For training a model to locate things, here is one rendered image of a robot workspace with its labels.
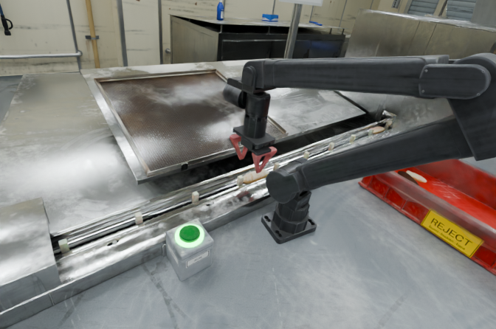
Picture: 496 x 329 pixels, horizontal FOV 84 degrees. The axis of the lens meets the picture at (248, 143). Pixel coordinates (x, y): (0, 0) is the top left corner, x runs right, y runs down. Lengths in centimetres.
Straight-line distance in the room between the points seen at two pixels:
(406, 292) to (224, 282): 38
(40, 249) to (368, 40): 132
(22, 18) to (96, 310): 384
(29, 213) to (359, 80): 63
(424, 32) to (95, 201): 125
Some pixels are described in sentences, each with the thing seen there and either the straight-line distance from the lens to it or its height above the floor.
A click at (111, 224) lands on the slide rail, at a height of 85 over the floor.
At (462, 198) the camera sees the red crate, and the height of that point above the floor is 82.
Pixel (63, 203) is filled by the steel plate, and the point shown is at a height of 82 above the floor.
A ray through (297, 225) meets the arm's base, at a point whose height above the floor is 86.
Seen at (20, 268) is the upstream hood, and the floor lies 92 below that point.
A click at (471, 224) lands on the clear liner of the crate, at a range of 85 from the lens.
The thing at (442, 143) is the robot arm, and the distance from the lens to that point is 47.
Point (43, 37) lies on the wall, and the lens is 425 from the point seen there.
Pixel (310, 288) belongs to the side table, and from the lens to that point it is 64.
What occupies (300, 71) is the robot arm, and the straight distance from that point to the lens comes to 54.
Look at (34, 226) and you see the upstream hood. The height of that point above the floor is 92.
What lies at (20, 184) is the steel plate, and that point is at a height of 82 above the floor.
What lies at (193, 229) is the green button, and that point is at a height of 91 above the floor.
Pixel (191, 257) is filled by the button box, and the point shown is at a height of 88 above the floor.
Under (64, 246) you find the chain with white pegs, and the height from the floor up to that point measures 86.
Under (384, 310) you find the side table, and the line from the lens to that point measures 68.
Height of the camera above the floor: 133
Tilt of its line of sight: 30 degrees down
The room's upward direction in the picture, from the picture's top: 8 degrees clockwise
